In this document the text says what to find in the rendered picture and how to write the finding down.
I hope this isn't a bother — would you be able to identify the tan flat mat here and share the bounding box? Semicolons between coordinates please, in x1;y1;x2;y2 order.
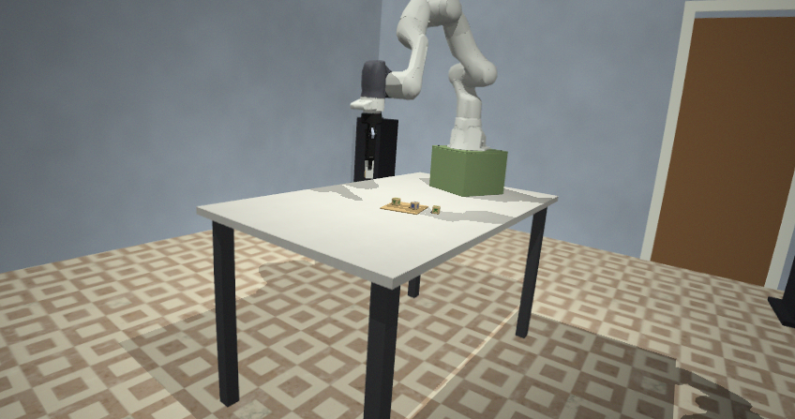
380;202;428;215

